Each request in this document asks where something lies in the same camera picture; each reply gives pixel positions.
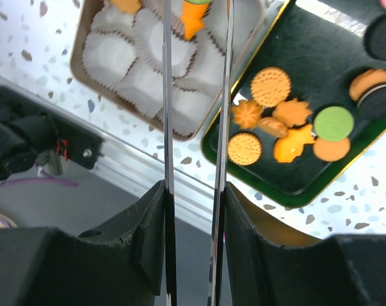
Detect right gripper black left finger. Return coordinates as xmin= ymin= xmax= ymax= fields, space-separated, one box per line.
xmin=0 ymin=181 xmax=165 ymax=305

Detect orange flower swirl cookie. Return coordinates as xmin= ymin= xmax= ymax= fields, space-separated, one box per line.
xmin=231 ymin=99 xmax=264 ymax=129

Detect green round cookie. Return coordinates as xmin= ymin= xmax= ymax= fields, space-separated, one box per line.
xmin=184 ymin=0 xmax=212 ymax=5
xmin=313 ymin=106 xmax=355 ymax=142

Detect green round cookie top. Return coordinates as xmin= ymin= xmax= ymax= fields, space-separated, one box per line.
xmin=184 ymin=0 xmax=212 ymax=5

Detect orange round dotted cookie lower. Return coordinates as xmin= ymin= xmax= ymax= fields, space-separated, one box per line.
xmin=227 ymin=133 xmax=262 ymax=166

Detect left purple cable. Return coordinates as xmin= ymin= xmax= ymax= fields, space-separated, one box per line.
xmin=0 ymin=165 xmax=80 ymax=189

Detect black round sandwich cookie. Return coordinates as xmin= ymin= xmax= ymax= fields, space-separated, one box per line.
xmin=364 ymin=14 xmax=386 ymax=61

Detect orange fish cookie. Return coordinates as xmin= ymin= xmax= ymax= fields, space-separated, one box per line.
xmin=273 ymin=124 xmax=315 ymax=163
xmin=181 ymin=1 xmax=210 ymax=40

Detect orange round dotted cookie upper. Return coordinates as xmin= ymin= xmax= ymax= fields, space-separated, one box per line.
xmin=250 ymin=67 xmax=292 ymax=108

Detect orange plain round cookie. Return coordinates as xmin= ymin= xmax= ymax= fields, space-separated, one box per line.
xmin=313 ymin=138 xmax=351 ymax=162

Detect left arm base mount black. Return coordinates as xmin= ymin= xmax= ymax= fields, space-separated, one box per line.
xmin=0 ymin=86 xmax=102 ymax=181

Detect brown cookie tin with liners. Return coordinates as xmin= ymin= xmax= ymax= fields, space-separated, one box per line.
xmin=69 ymin=0 xmax=266 ymax=142

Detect aluminium front rail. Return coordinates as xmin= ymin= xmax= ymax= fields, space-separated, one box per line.
xmin=0 ymin=70 xmax=219 ymax=226

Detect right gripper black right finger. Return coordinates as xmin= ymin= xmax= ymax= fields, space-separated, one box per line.
xmin=225 ymin=184 xmax=386 ymax=305

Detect orange fish cookie lower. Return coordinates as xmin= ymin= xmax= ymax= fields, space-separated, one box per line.
xmin=273 ymin=124 xmax=315 ymax=163

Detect orange round dotted cookie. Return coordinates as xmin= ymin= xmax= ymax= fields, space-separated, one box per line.
xmin=250 ymin=67 xmax=292 ymax=108
xmin=227 ymin=133 xmax=262 ymax=166

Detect metal tongs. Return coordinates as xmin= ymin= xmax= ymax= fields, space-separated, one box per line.
xmin=161 ymin=0 xmax=235 ymax=306

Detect green round cookie lower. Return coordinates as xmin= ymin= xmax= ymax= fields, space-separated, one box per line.
xmin=313 ymin=106 xmax=355 ymax=142

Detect orange sandwich cookie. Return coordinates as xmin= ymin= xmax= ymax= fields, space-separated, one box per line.
xmin=349 ymin=69 xmax=386 ymax=102

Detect orange maple leaf cookie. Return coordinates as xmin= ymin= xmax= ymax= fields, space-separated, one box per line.
xmin=272 ymin=98 xmax=313 ymax=128

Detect black green tray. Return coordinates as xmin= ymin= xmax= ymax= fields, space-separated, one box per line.
xmin=200 ymin=0 xmax=386 ymax=209

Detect orange fish cookie top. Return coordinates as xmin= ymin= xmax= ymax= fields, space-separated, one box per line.
xmin=181 ymin=1 xmax=210 ymax=40

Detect black sandwich cookie right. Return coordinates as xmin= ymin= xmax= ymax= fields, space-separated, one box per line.
xmin=357 ymin=84 xmax=386 ymax=121

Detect brown shell cookie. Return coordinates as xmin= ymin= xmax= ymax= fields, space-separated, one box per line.
xmin=258 ymin=117 xmax=288 ymax=138

